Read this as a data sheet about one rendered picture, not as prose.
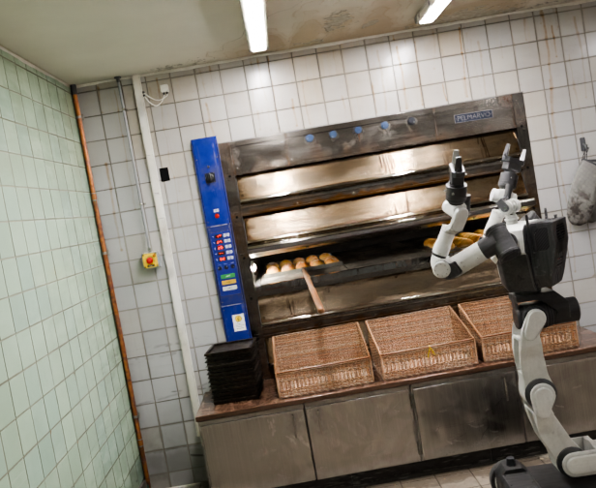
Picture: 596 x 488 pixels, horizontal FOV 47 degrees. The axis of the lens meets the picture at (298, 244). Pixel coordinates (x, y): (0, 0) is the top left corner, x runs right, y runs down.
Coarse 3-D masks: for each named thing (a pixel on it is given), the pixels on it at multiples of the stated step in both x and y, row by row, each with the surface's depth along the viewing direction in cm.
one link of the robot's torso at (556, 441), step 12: (540, 384) 309; (540, 396) 308; (552, 396) 308; (528, 408) 320; (540, 408) 308; (540, 420) 310; (552, 420) 310; (540, 432) 314; (552, 432) 314; (564, 432) 314; (552, 444) 314; (564, 444) 314; (576, 444) 314; (552, 456) 316; (564, 456) 312
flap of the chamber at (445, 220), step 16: (496, 208) 421; (528, 208) 434; (400, 224) 421; (416, 224) 420; (432, 224) 428; (304, 240) 420; (320, 240) 419; (336, 240) 426; (352, 240) 439; (256, 256) 433
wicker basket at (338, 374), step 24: (288, 336) 433; (312, 336) 433; (336, 336) 433; (360, 336) 418; (288, 360) 431; (312, 360) 430; (336, 360) 430; (360, 360) 389; (288, 384) 389; (312, 384) 389; (336, 384) 390; (360, 384) 390
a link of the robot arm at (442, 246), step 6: (444, 234) 300; (450, 234) 299; (438, 240) 302; (444, 240) 300; (450, 240) 301; (438, 246) 302; (444, 246) 301; (450, 246) 302; (432, 252) 305; (438, 252) 302; (444, 252) 302; (432, 258) 304; (438, 258) 303; (444, 258) 304; (432, 264) 304
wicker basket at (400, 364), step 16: (368, 320) 434; (400, 320) 434; (416, 320) 434; (432, 320) 434; (448, 320) 434; (368, 336) 432; (384, 336) 432; (400, 336) 432; (432, 336) 432; (448, 336) 432; (464, 336) 409; (384, 352) 430; (400, 352) 389; (416, 352) 389; (448, 352) 390; (464, 352) 391; (384, 368) 414; (400, 368) 407; (416, 368) 390; (432, 368) 390; (448, 368) 390
